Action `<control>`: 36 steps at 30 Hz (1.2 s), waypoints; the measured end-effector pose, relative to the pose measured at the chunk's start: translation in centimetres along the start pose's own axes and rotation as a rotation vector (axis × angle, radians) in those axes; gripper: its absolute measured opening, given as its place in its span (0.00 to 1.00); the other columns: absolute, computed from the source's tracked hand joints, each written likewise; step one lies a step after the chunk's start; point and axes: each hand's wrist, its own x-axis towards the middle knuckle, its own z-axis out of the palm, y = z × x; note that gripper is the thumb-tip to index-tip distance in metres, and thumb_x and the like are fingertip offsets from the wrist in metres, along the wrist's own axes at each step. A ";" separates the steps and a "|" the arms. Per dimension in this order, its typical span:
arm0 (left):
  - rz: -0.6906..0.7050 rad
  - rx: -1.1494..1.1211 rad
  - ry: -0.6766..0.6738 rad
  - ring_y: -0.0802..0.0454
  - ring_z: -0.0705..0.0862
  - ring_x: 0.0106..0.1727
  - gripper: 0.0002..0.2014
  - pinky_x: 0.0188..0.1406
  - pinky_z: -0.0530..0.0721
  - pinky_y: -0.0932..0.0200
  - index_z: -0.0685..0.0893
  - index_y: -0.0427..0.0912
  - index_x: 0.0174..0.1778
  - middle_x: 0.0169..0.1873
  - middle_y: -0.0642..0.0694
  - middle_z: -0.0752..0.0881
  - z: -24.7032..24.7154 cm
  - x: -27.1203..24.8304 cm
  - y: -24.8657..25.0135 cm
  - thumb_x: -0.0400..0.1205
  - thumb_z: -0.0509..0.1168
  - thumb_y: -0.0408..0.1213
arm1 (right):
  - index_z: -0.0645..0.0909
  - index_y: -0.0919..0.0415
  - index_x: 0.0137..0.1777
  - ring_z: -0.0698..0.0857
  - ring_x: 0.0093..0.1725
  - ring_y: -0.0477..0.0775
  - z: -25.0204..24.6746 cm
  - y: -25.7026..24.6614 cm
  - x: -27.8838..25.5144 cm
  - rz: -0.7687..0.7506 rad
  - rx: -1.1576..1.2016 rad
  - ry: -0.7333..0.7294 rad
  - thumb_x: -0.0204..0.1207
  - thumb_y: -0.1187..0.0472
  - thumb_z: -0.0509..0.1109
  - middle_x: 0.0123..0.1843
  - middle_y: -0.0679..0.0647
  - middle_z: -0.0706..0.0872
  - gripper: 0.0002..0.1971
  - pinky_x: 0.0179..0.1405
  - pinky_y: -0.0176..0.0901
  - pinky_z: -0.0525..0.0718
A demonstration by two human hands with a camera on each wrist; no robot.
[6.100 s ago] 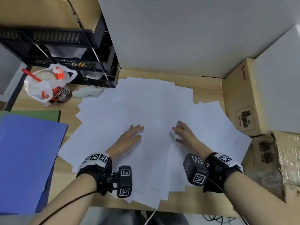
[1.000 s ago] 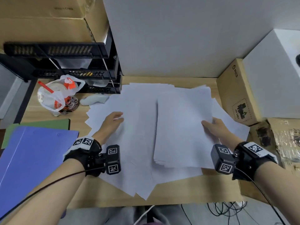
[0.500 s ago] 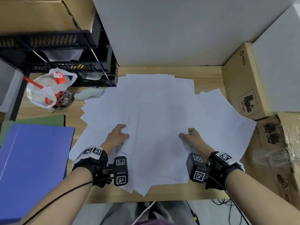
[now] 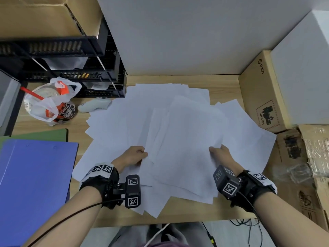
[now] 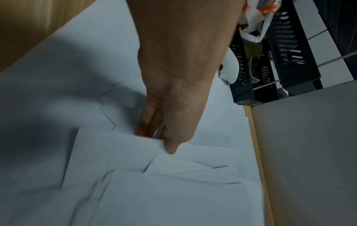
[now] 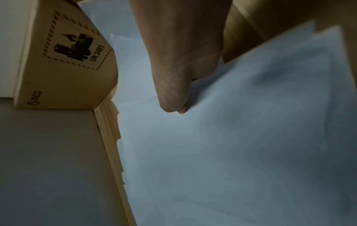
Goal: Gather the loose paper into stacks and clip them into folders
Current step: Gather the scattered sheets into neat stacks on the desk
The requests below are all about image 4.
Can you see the person's right hand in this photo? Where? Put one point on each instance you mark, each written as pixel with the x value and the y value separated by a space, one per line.
pixel 225 158

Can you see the person's left hand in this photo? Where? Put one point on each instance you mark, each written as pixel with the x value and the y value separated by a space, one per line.
pixel 131 156

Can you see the pile of white papers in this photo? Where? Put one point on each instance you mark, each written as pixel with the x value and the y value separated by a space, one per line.
pixel 190 131

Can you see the green folder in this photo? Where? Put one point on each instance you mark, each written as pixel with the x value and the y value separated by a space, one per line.
pixel 38 135

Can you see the blue folder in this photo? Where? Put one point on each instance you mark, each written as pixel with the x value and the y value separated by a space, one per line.
pixel 33 190

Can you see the person's right forearm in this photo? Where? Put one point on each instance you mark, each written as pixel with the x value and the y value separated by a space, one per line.
pixel 295 225

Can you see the white handheld controller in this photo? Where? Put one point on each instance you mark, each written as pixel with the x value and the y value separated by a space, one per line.
pixel 92 105

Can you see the brown labelled cardboard box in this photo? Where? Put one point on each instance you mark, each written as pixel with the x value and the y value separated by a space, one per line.
pixel 259 100

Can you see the clear plastic bag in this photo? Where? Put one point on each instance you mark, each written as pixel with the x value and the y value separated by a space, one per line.
pixel 299 173

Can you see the flat printed cardboard box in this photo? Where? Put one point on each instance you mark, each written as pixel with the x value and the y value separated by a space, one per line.
pixel 290 198

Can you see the printed drink cup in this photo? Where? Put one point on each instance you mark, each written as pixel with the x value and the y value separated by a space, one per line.
pixel 68 111

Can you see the grey trousers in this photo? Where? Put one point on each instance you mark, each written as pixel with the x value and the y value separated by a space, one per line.
pixel 133 236

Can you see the taped cardboard boxes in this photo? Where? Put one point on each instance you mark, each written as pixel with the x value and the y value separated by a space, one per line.
pixel 317 149

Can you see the drink cup in plastic bag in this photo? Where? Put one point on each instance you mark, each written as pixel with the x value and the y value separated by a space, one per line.
pixel 43 105

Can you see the white box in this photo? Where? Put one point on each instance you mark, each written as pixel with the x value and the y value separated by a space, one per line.
pixel 303 74

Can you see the red drinking straw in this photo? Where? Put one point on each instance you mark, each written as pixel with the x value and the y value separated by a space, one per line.
pixel 30 93

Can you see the black stacked file tray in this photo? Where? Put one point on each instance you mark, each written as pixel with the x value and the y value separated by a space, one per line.
pixel 64 46

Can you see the large brown cardboard box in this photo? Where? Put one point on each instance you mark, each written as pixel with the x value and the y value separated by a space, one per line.
pixel 33 17

